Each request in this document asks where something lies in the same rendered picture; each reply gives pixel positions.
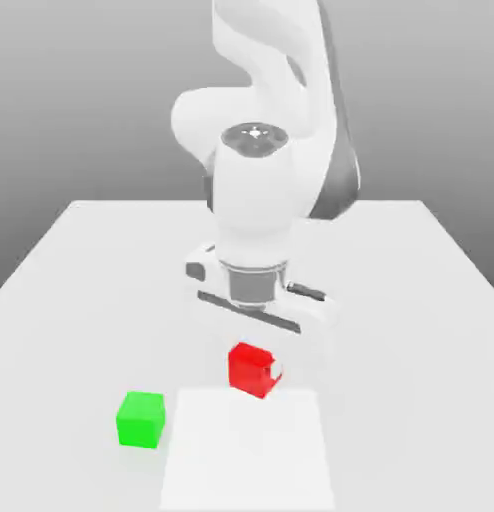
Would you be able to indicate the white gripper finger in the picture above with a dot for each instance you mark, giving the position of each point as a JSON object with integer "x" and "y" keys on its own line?
{"x": 276, "y": 368}

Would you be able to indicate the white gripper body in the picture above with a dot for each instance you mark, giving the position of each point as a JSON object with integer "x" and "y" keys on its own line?
{"x": 307, "y": 320}

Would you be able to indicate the small red cube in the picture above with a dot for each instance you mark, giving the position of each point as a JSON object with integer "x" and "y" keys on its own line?
{"x": 247, "y": 370}

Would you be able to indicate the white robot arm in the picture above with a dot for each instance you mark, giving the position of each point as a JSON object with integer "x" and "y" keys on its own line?
{"x": 253, "y": 200}

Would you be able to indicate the small green cube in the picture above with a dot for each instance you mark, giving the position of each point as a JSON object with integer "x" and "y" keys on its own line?
{"x": 140, "y": 420}

